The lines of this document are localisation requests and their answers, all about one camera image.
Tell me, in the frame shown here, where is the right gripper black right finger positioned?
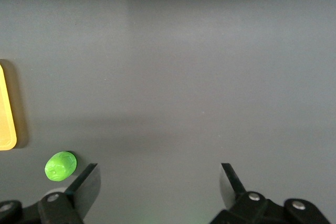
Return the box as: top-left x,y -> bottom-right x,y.
209,163 -> 332,224

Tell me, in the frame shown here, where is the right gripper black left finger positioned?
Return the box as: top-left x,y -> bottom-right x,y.
0,163 -> 102,224

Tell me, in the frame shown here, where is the green toy apple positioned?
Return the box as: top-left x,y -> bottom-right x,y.
44,150 -> 79,182

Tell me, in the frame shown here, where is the yellow plastic tray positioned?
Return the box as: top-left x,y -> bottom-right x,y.
0,63 -> 18,152

